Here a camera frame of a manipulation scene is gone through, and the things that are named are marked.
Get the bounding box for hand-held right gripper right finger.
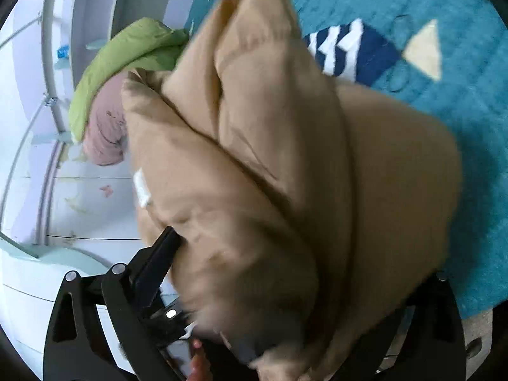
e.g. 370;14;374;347
381;272;466;381

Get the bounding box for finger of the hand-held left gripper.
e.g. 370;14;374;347
148;305;196;344

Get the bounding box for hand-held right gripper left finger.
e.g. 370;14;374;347
43;226;184;381

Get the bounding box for tan button jacket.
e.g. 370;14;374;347
121;0;463;381

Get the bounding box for person's left hand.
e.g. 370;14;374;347
186;339;218;381

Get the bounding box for white wardrobe butterfly decals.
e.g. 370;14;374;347
8;143;144;247

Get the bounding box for pink quilt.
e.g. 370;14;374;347
83;75;133;166

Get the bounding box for green quilt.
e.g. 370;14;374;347
68;17;189;144

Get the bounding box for lilac headboard shelf unit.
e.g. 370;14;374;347
12;0;211;144

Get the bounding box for mint green bunk bed frame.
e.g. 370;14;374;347
0;12;116;274

